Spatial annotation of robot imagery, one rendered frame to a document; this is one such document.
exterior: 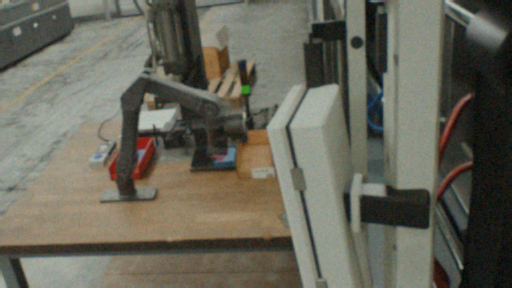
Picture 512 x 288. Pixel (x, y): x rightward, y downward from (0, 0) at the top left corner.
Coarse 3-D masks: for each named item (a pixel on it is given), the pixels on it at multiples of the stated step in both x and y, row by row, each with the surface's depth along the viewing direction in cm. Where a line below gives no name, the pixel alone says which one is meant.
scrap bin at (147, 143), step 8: (144, 144) 195; (152, 144) 192; (144, 152) 181; (152, 152) 191; (112, 160) 178; (144, 160) 179; (112, 168) 177; (136, 168) 181; (144, 168) 178; (112, 176) 174; (136, 176) 173
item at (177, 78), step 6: (192, 66) 203; (186, 72) 200; (192, 72) 196; (174, 78) 185; (180, 78) 185; (186, 78) 187; (180, 84) 182; (186, 84) 181; (192, 84) 189; (156, 96) 185; (156, 102) 186; (162, 102) 186; (168, 102) 186; (174, 102) 185
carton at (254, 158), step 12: (252, 132) 182; (264, 132) 181; (240, 144) 177; (252, 144) 184; (264, 144) 183; (240, 156) 173; (252, 156) 176; (264, 156) 174; (240, 168) 168; (252, 168) 167; (264, 168) 160
